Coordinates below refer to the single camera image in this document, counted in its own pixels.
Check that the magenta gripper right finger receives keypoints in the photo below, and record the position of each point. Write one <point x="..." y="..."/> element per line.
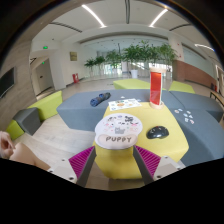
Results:
<point x="153" y="167"/>

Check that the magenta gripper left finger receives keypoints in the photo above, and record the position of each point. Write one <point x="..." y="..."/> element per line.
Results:
<point x="77" y="168"/>

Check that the black computer mouse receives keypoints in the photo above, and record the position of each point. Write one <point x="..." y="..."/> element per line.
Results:
<point x="157" y="132"/>

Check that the white puppy mouse pad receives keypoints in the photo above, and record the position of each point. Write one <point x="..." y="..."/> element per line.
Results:
<point x="118" y="131"/>

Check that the person's bare hand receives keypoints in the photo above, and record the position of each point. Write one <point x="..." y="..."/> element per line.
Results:
<point x="6" y="145"/>

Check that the rolled blue cloth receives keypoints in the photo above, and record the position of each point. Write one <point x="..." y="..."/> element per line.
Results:
<point x="102" y="97"/>

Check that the white sticker sheet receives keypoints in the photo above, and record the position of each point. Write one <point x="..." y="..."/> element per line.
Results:
<point x="123" y="104"/>

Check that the green ottoman left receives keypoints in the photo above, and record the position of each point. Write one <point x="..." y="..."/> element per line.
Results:
<point x="47" y="107"/>

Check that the dark grey ottoman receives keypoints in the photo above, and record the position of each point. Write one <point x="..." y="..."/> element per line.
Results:
<point x="28" y="120"/>

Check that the grey sofa bench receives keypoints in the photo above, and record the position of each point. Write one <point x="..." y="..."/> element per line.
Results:
<point x="197" y="115"/>

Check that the green sofa far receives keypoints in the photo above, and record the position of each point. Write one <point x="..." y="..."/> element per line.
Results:
<point x="139" y="84"/>

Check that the red fire extinguisher box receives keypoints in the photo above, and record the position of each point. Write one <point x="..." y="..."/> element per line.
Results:
<point x="75" y="78"/>

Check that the red and white stand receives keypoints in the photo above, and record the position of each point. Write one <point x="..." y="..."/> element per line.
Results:
<point x="156" y="89"/>

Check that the potted green plants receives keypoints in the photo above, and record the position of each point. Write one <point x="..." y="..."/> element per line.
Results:
<point x="134" y="54"/>

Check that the wall mounted television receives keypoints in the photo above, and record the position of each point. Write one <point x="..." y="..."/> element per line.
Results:
<point x="7" y="81"/>

